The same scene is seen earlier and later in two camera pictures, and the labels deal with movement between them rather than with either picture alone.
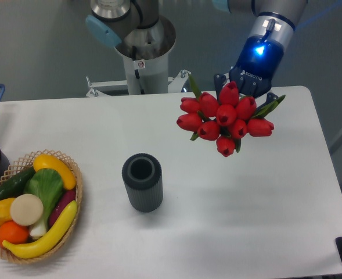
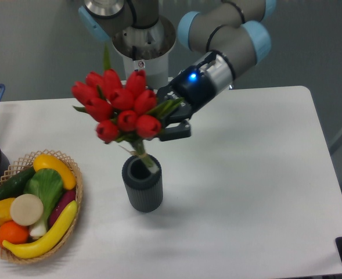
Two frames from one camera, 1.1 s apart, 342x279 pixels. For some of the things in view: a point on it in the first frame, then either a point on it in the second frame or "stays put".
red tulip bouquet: (226, 120) -> (127, 110)
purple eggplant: (67, 197) stays put
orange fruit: (13, 232) stays put
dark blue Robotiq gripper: (258, 63) -> (193, 85)
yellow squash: (44, 161) stays put
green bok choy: (47, 185) stays put
